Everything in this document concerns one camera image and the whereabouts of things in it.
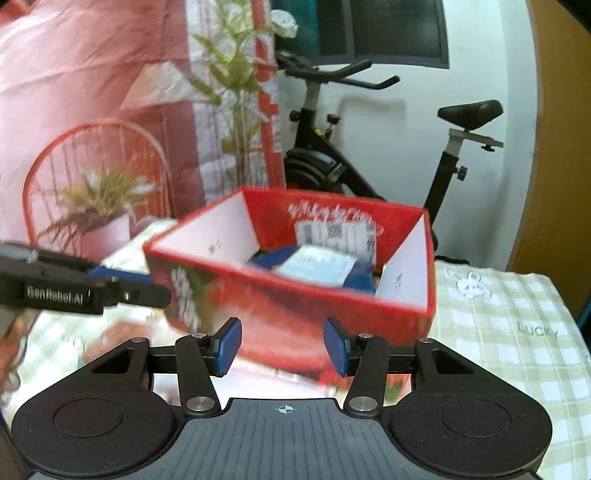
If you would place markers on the dark window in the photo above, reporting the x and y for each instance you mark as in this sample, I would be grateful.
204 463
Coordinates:
392 27

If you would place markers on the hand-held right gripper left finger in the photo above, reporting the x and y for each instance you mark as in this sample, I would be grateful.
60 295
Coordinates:
229 347

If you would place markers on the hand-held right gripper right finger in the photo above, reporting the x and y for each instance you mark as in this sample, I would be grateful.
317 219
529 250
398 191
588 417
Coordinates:
336 347

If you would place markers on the blue white packet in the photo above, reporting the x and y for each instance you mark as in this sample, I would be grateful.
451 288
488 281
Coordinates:
314 267

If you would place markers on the black exercise bike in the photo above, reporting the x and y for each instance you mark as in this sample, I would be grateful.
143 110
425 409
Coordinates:
323 154

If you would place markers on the red printed backdrop cloth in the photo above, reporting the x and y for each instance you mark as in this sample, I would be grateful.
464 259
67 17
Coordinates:
92 83

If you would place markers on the checked rabbit print blanket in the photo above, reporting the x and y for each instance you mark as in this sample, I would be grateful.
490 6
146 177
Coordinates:
498 332

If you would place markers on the wooden door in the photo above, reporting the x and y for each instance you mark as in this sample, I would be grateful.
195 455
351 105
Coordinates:
554 207

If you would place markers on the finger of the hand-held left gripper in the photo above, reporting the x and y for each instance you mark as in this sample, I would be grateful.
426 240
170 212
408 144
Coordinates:
138 293

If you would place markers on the red cardboard box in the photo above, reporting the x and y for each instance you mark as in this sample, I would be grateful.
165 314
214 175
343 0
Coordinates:
295 302

